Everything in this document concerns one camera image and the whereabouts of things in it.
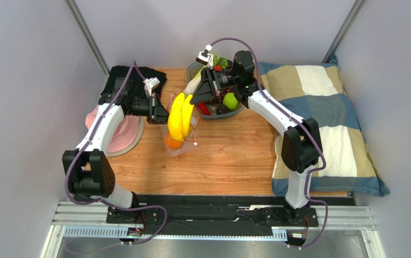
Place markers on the red chili pepper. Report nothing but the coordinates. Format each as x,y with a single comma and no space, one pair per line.
203,109

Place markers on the yellow bananas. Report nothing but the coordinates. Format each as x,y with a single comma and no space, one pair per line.
180,117

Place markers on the green white leek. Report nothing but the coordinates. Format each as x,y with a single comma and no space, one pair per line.
193,84

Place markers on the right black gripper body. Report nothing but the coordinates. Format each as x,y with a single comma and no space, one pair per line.
211,83

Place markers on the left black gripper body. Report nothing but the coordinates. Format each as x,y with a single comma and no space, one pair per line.
151,104

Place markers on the black folded cloth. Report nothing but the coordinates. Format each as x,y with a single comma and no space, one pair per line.
136,87

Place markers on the green apple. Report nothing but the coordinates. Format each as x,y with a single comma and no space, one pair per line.
229,101

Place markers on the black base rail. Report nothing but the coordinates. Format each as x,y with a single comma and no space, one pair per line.
215,216

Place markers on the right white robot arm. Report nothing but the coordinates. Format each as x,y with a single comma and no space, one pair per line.
301,141

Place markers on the pink hat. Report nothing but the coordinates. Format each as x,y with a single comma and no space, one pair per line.
128,132

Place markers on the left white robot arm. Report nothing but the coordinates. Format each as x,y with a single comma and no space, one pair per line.
89,175

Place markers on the clear orange zip top bag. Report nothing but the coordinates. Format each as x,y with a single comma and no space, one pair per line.
189,144

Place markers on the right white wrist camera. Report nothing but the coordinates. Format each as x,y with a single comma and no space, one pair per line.
205,57

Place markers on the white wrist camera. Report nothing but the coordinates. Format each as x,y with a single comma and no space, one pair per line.
150,84
205,57

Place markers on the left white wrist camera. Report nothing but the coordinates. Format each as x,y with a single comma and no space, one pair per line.
150,84

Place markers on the orange fruit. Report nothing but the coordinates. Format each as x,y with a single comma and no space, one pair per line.
171,143

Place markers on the plaid pillow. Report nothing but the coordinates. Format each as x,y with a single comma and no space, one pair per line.
316,91

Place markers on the grey food tray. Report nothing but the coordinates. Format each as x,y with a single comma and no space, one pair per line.
209,111

